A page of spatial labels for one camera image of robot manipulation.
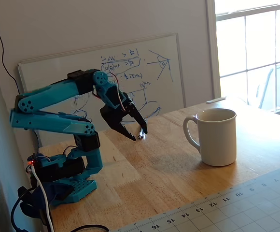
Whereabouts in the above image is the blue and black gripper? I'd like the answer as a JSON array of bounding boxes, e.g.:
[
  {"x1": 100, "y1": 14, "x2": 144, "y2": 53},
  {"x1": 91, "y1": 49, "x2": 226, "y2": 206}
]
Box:
[{"x1": 97, "y1": 81, "x2": 148, "y2": 141}]

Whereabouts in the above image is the white ceramic mug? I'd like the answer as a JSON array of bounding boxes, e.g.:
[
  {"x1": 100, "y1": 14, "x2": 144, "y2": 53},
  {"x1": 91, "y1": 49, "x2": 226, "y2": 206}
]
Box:
[{"x1": 182, "y1": 108, "x2": 238, "y2": 167}]

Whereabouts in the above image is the whiteboard with blue writing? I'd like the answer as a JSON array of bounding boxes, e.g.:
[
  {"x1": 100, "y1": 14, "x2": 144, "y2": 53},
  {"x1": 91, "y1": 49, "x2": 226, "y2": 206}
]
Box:
[{"x1": 17, "y1": 33, "x2": 186, "y2": 147}]

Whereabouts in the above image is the small white flat strip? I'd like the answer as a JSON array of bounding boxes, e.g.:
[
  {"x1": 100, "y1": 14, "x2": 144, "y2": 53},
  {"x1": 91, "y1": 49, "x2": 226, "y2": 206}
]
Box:
[{"x1": 206, "y1": 96, "x2": 227, "y2": 104}]

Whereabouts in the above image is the dark blue table clamp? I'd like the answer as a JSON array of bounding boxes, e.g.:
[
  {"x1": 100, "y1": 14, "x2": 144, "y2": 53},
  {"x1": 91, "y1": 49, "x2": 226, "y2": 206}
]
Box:
[{"x1": 19, "y1": 180, "x2": 71, "y2": 218}]

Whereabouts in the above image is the grey gridded cutting mat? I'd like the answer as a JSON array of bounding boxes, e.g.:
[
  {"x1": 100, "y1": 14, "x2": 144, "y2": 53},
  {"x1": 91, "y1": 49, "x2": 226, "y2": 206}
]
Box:
[{"x1": 111, "y1": 163, "x2": 280, "y2": 232}]

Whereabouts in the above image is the white usb cable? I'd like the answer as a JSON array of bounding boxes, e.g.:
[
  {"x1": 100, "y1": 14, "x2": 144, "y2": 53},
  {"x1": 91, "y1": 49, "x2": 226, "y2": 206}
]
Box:
[{"x1": 30, "y1": 166, "x2": 56, "y2": 232}]

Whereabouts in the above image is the thin black wall cable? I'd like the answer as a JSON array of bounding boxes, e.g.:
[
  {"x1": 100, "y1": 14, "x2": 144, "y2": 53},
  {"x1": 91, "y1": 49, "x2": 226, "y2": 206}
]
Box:
[{"x1": 0, "y1": 0, "x2": 21, "y2": 94}]

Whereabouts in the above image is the window with white frame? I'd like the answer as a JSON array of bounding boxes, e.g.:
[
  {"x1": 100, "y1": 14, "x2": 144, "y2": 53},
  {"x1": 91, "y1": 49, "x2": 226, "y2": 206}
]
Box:
[{"x1": 206, "y1": 0, "x2": 280, "y2": 119}]

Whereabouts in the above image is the thick black power cable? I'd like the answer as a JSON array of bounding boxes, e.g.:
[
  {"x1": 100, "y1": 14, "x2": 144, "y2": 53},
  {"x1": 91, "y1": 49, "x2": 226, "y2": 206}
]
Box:
[{"x1": 10, "y1": 185, "x2": 46, "y2": 232}]

